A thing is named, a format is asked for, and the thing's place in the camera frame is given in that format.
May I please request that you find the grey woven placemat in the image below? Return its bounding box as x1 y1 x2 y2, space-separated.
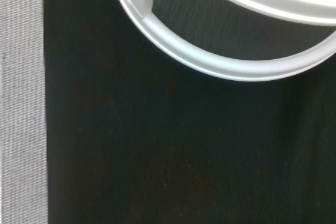
0 0 48 224

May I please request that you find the white two-tier round shelf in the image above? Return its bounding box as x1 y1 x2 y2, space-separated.
118 0 336 82

